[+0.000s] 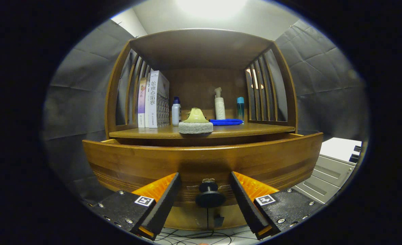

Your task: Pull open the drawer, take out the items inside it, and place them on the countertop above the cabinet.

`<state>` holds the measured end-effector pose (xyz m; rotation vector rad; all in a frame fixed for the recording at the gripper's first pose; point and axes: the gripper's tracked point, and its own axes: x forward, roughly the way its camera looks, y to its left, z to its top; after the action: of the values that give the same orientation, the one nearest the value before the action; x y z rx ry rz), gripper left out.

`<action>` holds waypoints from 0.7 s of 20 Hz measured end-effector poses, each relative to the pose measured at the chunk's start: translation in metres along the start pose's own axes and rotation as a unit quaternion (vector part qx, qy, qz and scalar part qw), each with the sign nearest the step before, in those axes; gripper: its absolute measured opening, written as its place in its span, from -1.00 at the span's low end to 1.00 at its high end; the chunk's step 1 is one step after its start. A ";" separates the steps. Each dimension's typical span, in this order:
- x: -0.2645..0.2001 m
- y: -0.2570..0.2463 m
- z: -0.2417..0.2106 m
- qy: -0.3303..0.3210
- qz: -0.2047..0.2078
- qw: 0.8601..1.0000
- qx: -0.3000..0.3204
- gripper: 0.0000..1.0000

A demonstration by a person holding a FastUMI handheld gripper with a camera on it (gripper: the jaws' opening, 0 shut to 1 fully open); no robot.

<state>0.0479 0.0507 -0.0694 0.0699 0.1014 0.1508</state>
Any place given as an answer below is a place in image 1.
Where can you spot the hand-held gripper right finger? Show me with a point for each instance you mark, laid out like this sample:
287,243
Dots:
247,206

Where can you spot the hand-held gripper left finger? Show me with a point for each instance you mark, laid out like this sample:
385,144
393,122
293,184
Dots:
165,204

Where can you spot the wooden drawer with black knob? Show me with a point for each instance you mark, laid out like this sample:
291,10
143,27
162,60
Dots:
153,163

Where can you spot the wooden cabinet door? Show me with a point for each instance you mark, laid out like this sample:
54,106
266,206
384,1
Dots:
187,217
233,216

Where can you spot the wooden countertop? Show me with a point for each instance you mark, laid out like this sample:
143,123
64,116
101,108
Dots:
146,132

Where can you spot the white drawer unit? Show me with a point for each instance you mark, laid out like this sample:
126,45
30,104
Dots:
337,149

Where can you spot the wooden cabinet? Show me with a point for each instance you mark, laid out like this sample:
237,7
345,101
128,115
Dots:
201,47

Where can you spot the blue folded cloth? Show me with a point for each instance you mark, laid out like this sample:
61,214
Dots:
226,122

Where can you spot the white bottle blue cap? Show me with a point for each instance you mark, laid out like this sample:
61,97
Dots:
176,114

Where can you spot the teal slim bottle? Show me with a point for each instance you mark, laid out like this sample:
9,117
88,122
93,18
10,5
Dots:
240,109

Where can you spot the white pump bottle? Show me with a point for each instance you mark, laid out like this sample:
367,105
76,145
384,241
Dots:
220,109

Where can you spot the large white book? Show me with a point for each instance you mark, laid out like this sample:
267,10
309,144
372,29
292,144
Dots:
156,102

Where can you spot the purple spine book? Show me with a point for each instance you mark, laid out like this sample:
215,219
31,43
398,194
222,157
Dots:
141,102

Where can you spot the warm glowing light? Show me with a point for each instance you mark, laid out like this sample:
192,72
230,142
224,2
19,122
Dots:
255,80

